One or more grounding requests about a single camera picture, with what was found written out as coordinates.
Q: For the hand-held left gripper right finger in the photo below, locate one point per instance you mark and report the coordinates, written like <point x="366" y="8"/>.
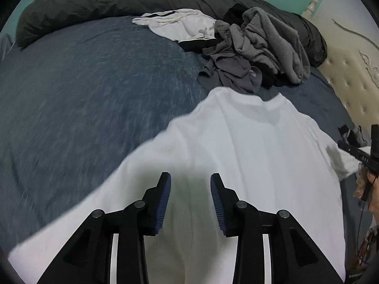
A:
<point x="217" y="204"/>

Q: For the dark grey rolled duvet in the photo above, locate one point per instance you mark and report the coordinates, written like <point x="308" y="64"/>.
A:
<point x="103" y="0"/>

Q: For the cream tufted headboard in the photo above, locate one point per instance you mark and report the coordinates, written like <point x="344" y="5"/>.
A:
<point x="349" y="74"/>

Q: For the white black-trimmed shorts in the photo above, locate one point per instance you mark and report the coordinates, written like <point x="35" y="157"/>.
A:
<point x="189" y="26"/>

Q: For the pile of grey clothes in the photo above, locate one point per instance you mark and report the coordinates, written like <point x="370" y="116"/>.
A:
<point x="272" y="44"/>

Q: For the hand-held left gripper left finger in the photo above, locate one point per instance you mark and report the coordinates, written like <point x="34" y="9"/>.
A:
<point x="164" y="201"/>

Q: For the dark grey t-shirt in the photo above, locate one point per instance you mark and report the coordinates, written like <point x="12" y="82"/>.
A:
<point x="231" y="71"/>

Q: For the white t-shirt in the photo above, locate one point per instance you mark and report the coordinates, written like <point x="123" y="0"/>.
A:
<point x="237" y="142"/>

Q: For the person's right hand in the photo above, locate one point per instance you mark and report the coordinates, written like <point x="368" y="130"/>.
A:
<point x="359" y="183"/>

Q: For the blue-grey bed sheet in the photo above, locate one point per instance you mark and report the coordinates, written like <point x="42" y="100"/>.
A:
<point x="74" y="94"/>

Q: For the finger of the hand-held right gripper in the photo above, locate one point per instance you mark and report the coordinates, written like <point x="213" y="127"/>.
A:
<point x="349" y="149"/>

